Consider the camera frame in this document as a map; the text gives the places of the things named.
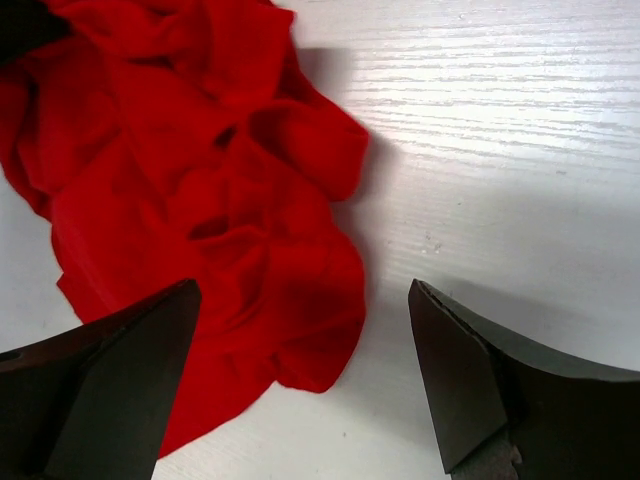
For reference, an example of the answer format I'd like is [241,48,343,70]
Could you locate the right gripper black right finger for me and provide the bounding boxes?
[408,280,639,479]

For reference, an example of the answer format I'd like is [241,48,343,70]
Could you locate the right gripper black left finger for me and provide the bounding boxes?
[1,280,201,480]

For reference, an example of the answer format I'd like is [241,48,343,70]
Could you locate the red t shirt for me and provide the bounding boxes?
[1,1,369,455]

